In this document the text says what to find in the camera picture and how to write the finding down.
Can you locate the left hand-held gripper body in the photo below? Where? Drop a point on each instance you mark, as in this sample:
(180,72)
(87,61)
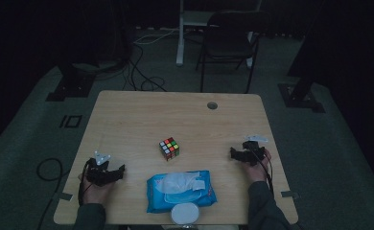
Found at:
(98,174)

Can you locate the person's left hand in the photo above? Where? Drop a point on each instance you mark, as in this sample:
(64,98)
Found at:
(94,193)

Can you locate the white round lid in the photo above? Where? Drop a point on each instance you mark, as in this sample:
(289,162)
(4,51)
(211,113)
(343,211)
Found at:
(185,214)

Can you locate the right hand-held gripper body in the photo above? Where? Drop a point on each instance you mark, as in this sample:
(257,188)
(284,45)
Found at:
(254,153)

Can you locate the multicoloured puzzle cube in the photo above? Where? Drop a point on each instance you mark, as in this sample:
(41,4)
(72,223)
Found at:
(169,149)

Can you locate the black stand base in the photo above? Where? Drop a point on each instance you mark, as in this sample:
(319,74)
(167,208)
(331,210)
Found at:
(300,99)
(71,86)

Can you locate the white wet wipe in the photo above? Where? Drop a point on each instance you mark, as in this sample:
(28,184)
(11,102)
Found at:
(178,182)

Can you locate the grey tape strip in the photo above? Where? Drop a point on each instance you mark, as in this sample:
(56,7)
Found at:
(289,194)
(65,196)

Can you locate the blue wet wipes pack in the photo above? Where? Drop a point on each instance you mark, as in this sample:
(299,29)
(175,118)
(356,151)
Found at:
(156,198)

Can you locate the black folding chair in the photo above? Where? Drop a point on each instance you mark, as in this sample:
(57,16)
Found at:
(229,44)

